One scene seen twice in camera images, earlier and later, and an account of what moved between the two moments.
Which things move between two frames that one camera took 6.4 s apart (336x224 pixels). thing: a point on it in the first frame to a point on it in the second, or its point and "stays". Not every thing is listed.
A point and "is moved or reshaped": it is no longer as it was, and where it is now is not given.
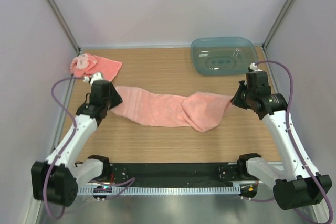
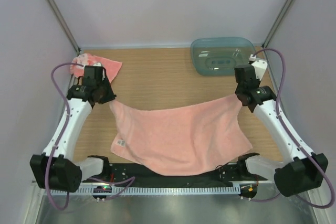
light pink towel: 196,109 is moved or reshaped
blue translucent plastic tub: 222,56 stays
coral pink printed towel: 85,65 stays
